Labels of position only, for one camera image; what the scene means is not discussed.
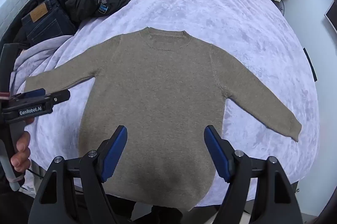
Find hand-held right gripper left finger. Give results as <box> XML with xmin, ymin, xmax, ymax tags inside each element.
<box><xmin>28</xmin><ymin>125</ymin><xmax>137</xmax><ymax>224</ymax></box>

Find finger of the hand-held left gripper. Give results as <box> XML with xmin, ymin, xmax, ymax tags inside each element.
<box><xmin>42</xmin><ymin>89</ymin><xmax>71</xmax><ymax>106</ymax></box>
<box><xmin>16</xmin><ymin>88</ymin><xmax>47</xmax><ymax>101</ymax></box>

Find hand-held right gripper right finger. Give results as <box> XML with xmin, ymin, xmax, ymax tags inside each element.
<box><xmin>204</xmin><ymin>125</ymin><xmax>303</xmax><ymax>224</ymax></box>

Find brown knit sweater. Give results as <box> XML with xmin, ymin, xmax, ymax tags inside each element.
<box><xmin>24</xmin><ymin>27</ymin><xmax>302</xmax><ymax>212</ymax></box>

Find person's left hand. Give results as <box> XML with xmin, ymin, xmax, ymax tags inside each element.
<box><xmin>11</xmin><ymin>117</ymin><xmax>35</xmax><ymax>175</ymax></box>

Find dark blue jeans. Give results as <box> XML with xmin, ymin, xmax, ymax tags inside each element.
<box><xmin>13</xmin><ymin>0</ymin><xmax>77</xmax><ymax>49</ymax></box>

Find person's dark pants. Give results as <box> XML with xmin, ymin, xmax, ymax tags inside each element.
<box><xmin>76</xmin><ymin>186</ymin><xmax>220</xmax><ymax>224</ymax></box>

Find lavender plush blanket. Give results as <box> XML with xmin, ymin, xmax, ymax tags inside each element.
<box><xmin>11</xmin><ymin>0</ymin><xmax>320</xmax><ymax>207</ymax></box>

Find black television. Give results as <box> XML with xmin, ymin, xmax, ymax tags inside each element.
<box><xmin>324</xmin><ymin>2</ymin><xmax>337</xmax><ymax>31</ymax></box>

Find black bed frame bar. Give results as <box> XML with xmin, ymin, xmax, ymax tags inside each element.
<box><xmin>303</xmin><ymin>47</ymin><xmax>318</xmax><ymax>82</ymax></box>

